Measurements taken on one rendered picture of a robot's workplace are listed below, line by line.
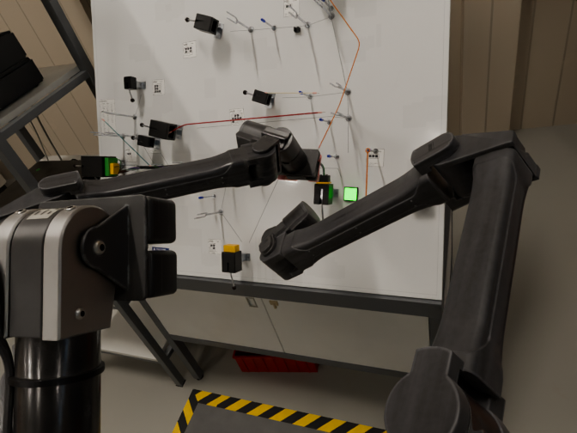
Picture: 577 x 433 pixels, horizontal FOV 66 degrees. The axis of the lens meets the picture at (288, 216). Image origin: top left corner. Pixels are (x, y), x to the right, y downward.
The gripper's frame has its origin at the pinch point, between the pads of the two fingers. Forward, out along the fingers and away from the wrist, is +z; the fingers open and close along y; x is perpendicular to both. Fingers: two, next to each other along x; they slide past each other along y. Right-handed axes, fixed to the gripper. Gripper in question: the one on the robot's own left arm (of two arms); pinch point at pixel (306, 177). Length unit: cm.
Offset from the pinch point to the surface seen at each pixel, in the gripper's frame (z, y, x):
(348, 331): 57, -3, 31
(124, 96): 9, 75, -30
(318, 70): 6.5, 5.4, -35.6
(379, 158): 16.6, -13.3, -13.8
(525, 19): 149, -60, -172
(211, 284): 36, 40, 25
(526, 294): 144, -67, -6
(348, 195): 20.2, -5.4, -3.8
